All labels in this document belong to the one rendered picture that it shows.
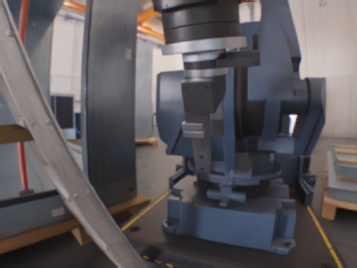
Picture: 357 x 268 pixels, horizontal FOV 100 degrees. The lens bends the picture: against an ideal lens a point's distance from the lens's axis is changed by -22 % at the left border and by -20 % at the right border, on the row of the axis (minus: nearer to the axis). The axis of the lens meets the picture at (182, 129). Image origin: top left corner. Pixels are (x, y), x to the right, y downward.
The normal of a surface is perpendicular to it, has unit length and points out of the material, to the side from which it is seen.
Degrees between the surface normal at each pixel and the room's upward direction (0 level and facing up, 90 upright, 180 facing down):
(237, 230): 90
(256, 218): 90
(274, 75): 73
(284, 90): 89
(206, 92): 112
